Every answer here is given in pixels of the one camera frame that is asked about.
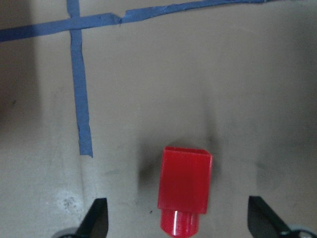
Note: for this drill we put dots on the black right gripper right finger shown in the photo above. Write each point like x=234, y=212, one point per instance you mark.
x=263, y=222

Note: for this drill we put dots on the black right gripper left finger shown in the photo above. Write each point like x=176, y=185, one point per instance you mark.
x=95, y=222

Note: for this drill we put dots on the red toy block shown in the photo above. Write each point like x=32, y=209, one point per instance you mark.
x=184, y=189

